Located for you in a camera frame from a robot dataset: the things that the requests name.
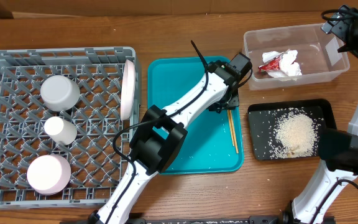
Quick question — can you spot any red snack wrapper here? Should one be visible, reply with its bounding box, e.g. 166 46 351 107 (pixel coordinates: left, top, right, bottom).
259 55 282 72

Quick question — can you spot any white napkin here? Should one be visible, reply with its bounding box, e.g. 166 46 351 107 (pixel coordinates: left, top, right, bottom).
262 49 302 78

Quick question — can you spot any large white plate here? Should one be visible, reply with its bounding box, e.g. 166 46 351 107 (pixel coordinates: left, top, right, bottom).
120 60 135 120

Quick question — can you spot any cream white cup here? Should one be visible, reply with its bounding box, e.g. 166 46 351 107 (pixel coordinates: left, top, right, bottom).
44 116 77 145

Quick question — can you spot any grey white small bowl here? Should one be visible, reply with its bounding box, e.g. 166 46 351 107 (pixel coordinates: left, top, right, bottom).
40 75 80 112

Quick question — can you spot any pink shallow bowl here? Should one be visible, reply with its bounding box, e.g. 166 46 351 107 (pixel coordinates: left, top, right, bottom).
27 155 71 195

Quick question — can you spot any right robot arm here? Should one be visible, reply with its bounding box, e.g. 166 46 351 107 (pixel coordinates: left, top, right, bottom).
276 5 358 223

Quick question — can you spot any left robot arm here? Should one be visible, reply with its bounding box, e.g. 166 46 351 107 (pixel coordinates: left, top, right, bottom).
88 53 252 224

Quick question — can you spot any clear plastic waste bin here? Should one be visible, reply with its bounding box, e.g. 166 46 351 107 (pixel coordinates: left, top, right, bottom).
243 24 350 90

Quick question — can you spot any teal plastic serving tray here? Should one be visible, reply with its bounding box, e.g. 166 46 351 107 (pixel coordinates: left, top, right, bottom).
147 57 244 175

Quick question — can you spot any black rectangular tray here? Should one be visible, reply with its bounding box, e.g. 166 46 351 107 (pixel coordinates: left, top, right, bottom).
248 99 336 161

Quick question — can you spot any pile of white rice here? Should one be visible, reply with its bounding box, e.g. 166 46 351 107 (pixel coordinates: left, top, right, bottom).
265 107 326 159

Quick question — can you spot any grey plastic dish rack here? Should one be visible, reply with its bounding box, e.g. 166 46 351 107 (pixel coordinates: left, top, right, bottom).
0 47 141 209

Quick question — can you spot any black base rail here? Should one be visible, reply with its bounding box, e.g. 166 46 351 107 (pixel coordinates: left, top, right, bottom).
126 215 279 224

